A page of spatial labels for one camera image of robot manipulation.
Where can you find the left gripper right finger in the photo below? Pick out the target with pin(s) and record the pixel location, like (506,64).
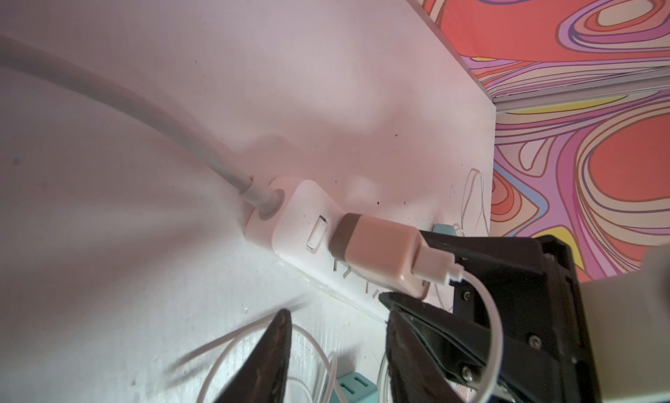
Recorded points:
(414,377)

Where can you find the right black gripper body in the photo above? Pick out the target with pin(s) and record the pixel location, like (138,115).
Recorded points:
(556,359)

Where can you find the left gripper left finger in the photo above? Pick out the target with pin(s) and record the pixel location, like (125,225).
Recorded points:
(263,376)

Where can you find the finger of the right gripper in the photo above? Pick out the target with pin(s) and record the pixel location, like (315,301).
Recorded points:
(458,341)
(510,251)

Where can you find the teal USB charger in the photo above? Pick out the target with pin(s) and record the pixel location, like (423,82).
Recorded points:
(356,388)
(444,229)

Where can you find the white power strip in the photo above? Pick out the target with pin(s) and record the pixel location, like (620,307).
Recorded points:
(298,228)

